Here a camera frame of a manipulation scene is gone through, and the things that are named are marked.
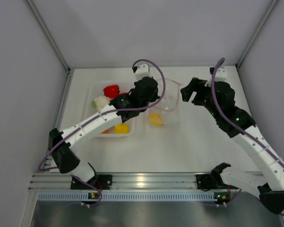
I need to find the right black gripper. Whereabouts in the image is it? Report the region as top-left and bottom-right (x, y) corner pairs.
(181, 78), (221, 119)

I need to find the clear zip top bag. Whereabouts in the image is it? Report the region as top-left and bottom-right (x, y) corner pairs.
(154, 79), (182, 113)

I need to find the small yellow fake fruit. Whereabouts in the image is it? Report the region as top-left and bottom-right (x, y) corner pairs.
(148, 113), (163, 126)

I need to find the fake red bell pepper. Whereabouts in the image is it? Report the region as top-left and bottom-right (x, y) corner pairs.
(103, 84), (120, 98)

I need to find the fake yellow lemon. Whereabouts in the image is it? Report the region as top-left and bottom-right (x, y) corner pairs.
(114, 123), (130, 134)

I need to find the fake white cauliflower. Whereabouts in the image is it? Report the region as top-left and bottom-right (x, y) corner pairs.
(91, 96), (111, 111)

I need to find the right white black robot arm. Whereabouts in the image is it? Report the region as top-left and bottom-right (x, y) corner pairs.
(180, 78), (284, 214)

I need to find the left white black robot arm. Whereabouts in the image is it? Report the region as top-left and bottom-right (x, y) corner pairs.
(49, 77), (159, 189)

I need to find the white plastic basket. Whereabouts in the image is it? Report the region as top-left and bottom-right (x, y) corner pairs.
(81, 80), (136, 138)

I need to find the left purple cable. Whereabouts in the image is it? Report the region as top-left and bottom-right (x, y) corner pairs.
(38, 58), (166, 172)

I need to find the purple cable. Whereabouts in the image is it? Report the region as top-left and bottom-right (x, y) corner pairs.
(212, 57), (284, 217)
(38, 58), (166, 172)

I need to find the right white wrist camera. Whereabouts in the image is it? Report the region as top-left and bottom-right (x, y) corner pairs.
(215, 66), (227, 82)

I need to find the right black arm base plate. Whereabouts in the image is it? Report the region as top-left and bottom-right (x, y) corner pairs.
(196, 174), (218, 192)

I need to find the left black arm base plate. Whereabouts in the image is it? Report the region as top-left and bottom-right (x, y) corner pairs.
(70, 174), (113, 190)

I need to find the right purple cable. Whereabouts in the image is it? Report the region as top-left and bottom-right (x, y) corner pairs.
(212, 57), (284, 217)

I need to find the aluminium mounting rail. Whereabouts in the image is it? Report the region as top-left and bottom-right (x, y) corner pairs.
(28, 172), (263, 191)

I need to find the white slotted cable duct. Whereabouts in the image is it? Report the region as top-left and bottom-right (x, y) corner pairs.
(37, 191), (229, 202)

